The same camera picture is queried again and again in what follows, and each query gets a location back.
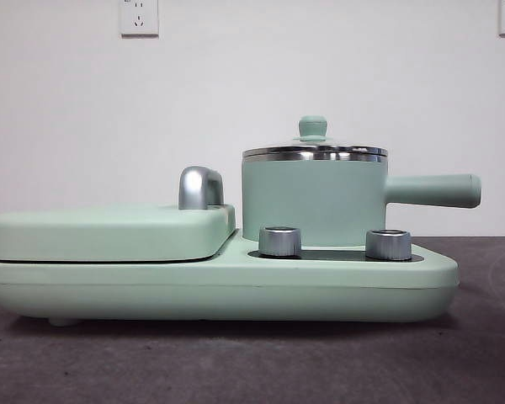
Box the glass lid with green knob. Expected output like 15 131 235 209
242 115 389 158

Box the mint green steamer pot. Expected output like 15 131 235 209
240 149 482 248

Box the silver control knob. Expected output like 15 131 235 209
364 228 412 260
257 226 302 258

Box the mint green breakfast machine base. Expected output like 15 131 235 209
0 226 460 327

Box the green griddle cover, silver handle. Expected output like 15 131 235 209
0 166 237 262

